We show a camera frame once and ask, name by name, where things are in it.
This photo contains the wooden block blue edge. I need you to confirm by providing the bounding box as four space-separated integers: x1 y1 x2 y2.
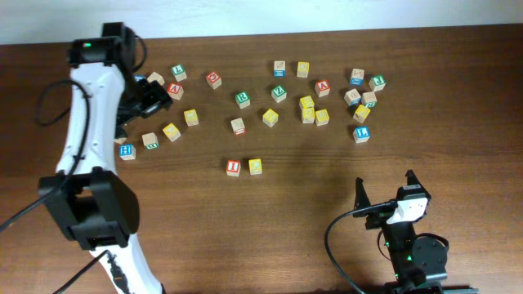
344 89 361 107

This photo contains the blue number five block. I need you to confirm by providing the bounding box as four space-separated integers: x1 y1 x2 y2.
134 75 146 82

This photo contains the green letter R block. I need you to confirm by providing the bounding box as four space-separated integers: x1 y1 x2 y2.
235 91 251 109

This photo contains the blue letter H block lower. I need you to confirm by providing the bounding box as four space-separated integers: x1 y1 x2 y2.
118 144 136 160

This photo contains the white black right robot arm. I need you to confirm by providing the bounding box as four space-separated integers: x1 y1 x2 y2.
354 170 479 293

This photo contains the yellow block lower left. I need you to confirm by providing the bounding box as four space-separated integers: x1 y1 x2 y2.
163 123 181 142

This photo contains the wooden block blue picture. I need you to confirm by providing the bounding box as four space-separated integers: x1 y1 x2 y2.
350 68 364 86

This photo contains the yellow block lower cluster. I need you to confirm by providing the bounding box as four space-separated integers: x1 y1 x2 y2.
302 108 315 124

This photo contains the yellow block centre left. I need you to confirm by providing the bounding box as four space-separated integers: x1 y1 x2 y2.
184 109 199 127

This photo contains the yellow block far right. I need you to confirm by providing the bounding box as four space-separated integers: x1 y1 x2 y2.
353 105 370 123

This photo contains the yellow block upper cluster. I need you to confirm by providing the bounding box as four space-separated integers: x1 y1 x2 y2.
299 96 315 109

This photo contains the blue letter H block upper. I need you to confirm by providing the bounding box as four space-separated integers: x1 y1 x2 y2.
114 137 127 145

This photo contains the yellow block cluster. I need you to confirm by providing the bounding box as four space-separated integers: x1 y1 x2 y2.
315 109 330 127
299 96 315 109
302 108 315 124

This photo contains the plain wooden block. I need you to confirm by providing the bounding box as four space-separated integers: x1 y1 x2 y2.
147 72 165 86

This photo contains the yellow block top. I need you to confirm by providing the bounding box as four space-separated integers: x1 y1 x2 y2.
297 61 310 78

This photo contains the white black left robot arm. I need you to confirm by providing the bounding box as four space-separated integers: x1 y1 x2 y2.
38 22 172 293

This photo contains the green letter Z block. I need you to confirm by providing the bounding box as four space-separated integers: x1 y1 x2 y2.
271 85 287 103

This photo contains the green letter L block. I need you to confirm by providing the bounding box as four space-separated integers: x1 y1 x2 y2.
171 64 187 82

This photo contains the green letter J block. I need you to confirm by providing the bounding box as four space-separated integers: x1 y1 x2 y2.
369 75 387 91

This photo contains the red letter C block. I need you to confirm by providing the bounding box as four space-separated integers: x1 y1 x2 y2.
205 71 222 90

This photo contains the yellow letter C block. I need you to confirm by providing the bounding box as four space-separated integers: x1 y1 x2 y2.
248 158 262 176

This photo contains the blue letter h block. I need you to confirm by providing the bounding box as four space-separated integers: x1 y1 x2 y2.
114 137 127 145
118 144 136 160

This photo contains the yellow block right cluster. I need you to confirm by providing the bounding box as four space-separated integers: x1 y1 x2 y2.
315 109 330 127

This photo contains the blue letter L block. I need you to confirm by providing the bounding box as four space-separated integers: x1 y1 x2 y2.
353 126 371 144

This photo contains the wooden block green side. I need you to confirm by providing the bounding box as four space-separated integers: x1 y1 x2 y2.
142 132 159 150

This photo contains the wooden block green edge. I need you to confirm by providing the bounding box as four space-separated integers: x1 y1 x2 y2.
361 91 378 108

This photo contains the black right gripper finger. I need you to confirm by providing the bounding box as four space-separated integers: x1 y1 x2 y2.
405 169 421 188
353 177 371 217

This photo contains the red letter I block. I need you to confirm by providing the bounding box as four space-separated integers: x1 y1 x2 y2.
226 160 241 176

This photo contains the wooden block blue side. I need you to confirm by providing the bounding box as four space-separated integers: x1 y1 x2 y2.
274 60 286 78

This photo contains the red letter a block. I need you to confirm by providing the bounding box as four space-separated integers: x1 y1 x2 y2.
315 80 331 97
167 82 184 100

